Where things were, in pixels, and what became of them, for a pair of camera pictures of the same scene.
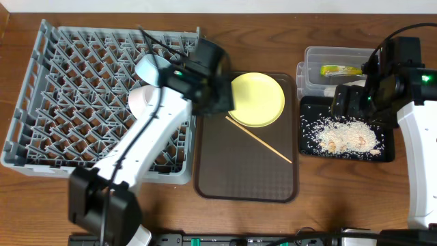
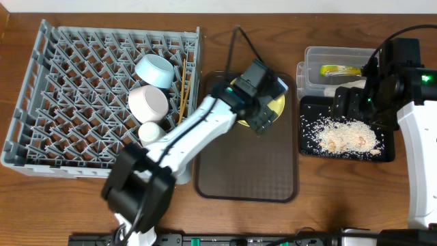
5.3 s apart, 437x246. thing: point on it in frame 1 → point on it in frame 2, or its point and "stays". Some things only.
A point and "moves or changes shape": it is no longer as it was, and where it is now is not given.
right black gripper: x=351 y=108 stays
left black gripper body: x=216 y=99 → x=261 y=114
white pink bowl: x=139 y=99 stays
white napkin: x=330 y=91 stays
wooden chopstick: x=257 y=139 moves or changes shape
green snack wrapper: x=330 y=70 stays
